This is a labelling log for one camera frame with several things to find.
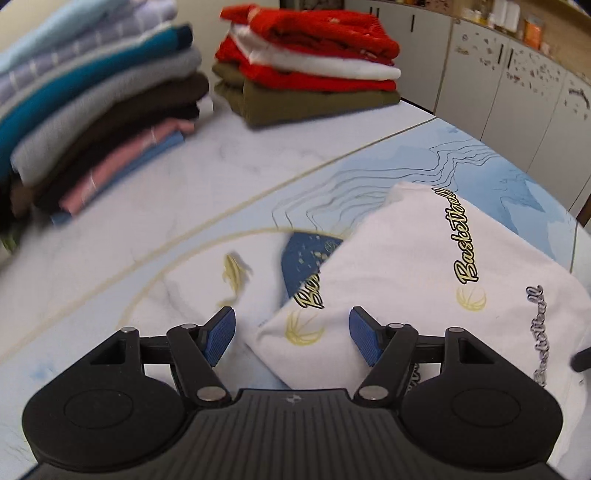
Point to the white speckled kitchen cabinets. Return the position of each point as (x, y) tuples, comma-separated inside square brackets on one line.
[(498, 92)]

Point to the red knit sweater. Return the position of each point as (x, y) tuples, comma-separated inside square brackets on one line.
[(323, 27)]

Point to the white bottle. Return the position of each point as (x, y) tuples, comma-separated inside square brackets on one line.
[(510, 14)]

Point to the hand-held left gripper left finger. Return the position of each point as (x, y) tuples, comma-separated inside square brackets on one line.
[(219, 336)]

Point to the red folded garment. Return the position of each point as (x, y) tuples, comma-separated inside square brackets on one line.
[(295, 78)]

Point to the olive folded garment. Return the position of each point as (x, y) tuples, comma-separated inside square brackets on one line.
[(300, 104)]

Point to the white lettered print t-shirt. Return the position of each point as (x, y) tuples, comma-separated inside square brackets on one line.
[(415, 258)]

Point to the stack of mixed folded clothes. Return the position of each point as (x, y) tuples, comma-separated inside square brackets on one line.
[(92, 92)]

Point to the white folded garment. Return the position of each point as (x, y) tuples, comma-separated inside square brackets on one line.
[(332, 64)]

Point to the orange jar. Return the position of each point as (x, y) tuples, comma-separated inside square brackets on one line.
[(535, 30)]

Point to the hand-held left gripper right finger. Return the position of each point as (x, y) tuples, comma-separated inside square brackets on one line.
[(364, 338)]

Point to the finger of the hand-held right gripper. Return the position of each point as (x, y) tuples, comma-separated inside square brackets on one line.
[(584, 360)]

